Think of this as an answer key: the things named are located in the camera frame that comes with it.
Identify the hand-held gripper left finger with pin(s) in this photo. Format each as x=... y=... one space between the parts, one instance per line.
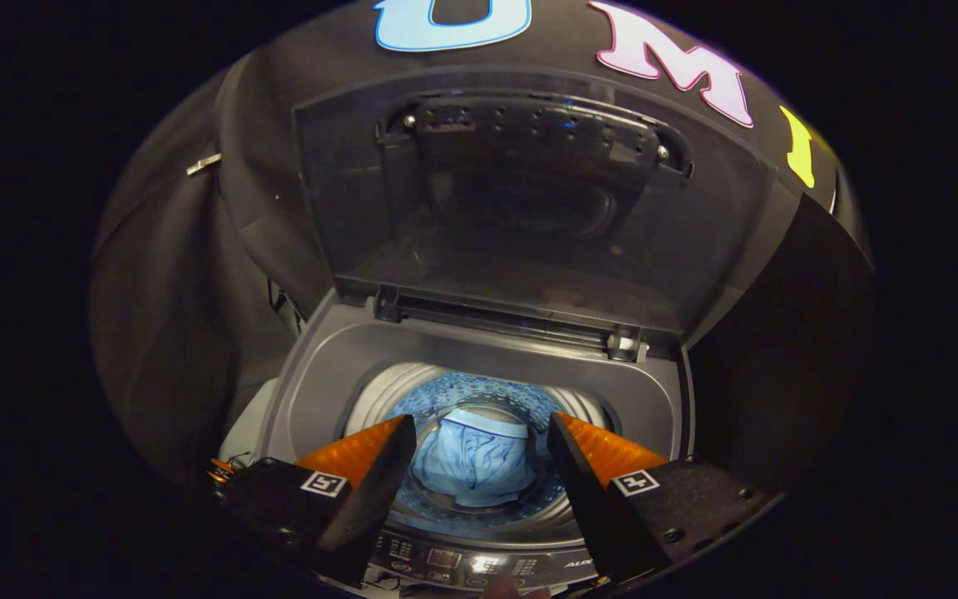
x=371 y=499

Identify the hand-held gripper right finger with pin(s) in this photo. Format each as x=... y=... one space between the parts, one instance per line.
x=587 y=499

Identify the light blue shirt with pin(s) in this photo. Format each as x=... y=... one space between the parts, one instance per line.
x=475 y=466

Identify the dark washing machine lid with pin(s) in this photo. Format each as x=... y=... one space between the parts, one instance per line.
x=529 y=225

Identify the silver clip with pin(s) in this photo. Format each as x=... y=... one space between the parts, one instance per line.
x=203 y=164

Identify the dark grey washing machine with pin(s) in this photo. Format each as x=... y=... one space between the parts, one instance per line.
x=479 y=349

